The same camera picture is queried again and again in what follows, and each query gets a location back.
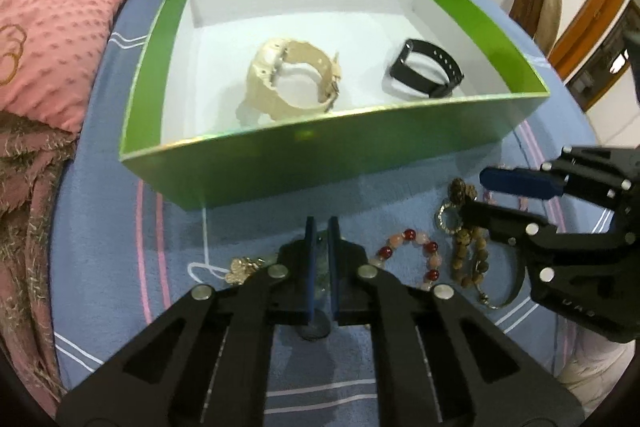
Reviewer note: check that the thin metal bangle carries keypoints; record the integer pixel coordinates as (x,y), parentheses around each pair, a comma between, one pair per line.
(517,282)

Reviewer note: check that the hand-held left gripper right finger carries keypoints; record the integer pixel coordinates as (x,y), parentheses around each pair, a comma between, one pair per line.
(334,257)

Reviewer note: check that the pink dotted blanket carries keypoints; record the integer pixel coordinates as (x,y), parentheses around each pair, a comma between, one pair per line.
(65,7)

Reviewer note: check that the brown fuzzy blanket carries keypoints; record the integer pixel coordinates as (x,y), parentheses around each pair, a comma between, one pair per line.
(25,217)

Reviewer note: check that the brown wooden chair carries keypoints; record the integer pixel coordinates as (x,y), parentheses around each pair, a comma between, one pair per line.
(525,2)

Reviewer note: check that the cream wrist watch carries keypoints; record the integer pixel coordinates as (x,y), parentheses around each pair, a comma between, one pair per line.
(265,77)

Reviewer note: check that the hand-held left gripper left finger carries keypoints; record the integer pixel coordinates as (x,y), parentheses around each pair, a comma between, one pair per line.
(310,257)

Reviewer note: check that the beige cloth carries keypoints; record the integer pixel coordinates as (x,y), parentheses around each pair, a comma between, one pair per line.
(550,17)

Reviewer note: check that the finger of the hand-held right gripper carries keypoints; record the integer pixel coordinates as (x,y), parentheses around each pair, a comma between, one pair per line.
(515,181)
(500,219)

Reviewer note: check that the black wrist watch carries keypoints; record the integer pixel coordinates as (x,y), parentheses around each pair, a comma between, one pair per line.
(415,82)

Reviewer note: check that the pale cloth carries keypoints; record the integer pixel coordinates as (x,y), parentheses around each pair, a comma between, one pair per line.
(590,367)

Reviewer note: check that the wooden door frame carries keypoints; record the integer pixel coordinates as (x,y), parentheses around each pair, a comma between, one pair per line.
(590,7)

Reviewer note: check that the green cardboard box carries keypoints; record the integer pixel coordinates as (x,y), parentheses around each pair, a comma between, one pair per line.
(325,157)

